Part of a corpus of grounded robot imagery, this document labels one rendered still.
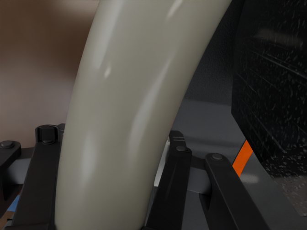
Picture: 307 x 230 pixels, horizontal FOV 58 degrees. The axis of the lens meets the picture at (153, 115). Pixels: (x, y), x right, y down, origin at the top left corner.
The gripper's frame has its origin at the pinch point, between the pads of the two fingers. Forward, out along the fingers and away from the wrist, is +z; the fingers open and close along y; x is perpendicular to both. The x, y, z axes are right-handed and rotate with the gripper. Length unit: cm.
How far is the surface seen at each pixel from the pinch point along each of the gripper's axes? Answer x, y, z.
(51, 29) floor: -1, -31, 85
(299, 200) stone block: -20.1, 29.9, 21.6
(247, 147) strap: -37, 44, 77
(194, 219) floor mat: -75, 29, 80
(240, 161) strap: -44, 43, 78
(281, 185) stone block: -19.0, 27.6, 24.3
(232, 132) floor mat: -32, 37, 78
